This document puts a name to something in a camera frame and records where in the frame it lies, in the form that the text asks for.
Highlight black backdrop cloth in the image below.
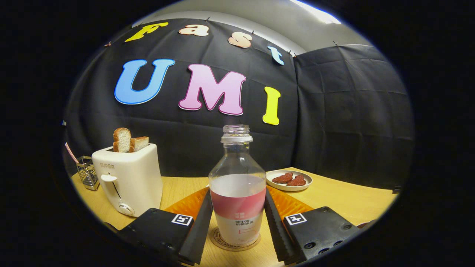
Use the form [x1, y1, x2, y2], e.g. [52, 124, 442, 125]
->
[63, 18, 415, 189]

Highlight wire mesh basket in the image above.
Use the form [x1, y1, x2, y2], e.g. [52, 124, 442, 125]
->
[76, 156, 100, 191]

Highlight wooden table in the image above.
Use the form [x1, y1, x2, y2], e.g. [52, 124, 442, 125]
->
[71, 167, 399, 267]

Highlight white round plate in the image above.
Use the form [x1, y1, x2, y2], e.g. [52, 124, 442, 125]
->
[266, 169, 313, 192]

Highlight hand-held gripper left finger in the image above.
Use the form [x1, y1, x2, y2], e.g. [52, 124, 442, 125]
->
[118, 187, 214, 266]

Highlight red striped straw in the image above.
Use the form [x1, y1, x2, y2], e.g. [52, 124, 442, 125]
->
[65, 142, 79, 164]

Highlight toasted bread slice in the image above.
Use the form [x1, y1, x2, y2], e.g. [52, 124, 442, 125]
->
[113, 128, 132, 153]
[129, 136, 150, 152]

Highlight clear juice bottle red label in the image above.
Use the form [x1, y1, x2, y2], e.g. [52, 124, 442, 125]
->
[209, 125, 267, 247]

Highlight round wooden coaster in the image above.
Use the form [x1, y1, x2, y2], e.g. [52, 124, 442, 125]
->
[210, 227, 261, 252]

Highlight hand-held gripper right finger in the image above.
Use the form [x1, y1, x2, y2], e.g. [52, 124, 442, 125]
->
[264, 187, 375, 266]

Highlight white toaster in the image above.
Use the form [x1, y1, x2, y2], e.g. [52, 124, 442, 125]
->
[91, 143, 164, 218]

